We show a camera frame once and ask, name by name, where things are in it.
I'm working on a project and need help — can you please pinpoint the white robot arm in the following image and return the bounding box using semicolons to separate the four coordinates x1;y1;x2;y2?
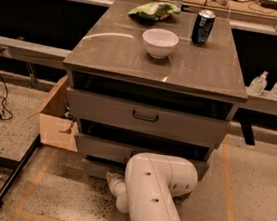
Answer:
106;152;198;221

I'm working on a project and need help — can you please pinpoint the grey middle drawer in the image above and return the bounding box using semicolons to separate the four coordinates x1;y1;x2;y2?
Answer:
74;133;209;180

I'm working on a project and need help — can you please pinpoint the grey drawer cabinet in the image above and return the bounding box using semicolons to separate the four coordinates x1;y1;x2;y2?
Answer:
47;0;258;206

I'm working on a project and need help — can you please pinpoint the grey top drawer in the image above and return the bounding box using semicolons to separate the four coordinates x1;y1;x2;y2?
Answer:
66;88;228;148

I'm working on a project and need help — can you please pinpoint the cardboard box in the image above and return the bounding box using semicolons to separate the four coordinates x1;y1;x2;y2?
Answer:
31;75;78;152

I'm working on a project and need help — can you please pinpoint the white bowl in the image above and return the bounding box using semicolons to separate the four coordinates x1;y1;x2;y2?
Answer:
142;28;179;59

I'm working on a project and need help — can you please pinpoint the green chip bag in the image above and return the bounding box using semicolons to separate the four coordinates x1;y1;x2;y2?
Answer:
128;2;181;22

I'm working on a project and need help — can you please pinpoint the clear sanitizer bottle left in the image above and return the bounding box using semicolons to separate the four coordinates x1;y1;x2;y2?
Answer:
248;71;268;96

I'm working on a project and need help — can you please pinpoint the blue soda can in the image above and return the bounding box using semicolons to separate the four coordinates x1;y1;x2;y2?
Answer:
191;9;216;46

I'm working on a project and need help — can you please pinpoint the black table leg frame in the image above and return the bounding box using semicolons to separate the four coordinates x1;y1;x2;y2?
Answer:
0;134;41;207

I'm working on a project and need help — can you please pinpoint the grey metal shelf rail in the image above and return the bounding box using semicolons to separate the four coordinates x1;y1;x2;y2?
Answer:
0;36;70;69

